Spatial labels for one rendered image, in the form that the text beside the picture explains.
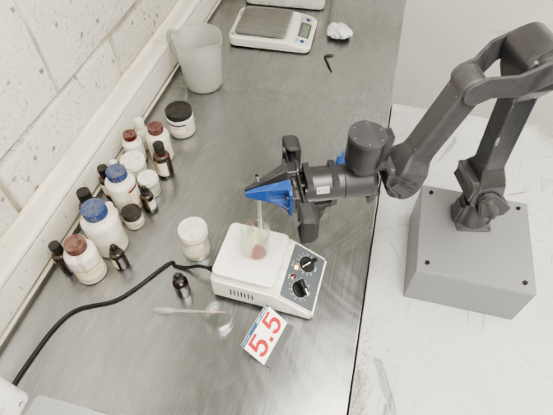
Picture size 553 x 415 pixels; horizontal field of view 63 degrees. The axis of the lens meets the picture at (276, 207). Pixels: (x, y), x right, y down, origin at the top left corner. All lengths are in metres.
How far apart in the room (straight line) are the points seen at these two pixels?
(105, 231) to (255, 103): 0.57
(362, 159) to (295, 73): 0.76
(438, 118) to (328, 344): 0.45
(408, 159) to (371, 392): 0.41
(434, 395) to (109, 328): 0.60
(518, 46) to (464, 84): 0.08
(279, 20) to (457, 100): 0.98
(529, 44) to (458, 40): 1.49
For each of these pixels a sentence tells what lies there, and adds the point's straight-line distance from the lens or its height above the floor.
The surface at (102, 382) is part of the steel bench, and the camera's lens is 0.90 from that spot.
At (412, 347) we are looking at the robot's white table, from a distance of 0.91.
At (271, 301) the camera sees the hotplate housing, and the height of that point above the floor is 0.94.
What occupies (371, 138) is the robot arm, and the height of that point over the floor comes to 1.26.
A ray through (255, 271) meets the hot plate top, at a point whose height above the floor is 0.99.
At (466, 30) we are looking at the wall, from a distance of 2.14.
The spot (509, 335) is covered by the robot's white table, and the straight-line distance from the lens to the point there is 0.98.
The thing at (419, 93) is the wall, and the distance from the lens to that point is 2.31.
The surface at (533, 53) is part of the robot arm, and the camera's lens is 0.67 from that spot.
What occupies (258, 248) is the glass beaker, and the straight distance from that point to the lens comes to 0.81.
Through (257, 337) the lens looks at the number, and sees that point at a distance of 0.85.
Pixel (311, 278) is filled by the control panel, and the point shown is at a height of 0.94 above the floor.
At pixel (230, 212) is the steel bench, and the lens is 1.03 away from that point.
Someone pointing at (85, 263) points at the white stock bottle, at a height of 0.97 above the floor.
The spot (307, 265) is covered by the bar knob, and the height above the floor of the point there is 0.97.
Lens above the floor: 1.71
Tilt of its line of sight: 52 degrees down
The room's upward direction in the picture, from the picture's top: straight up
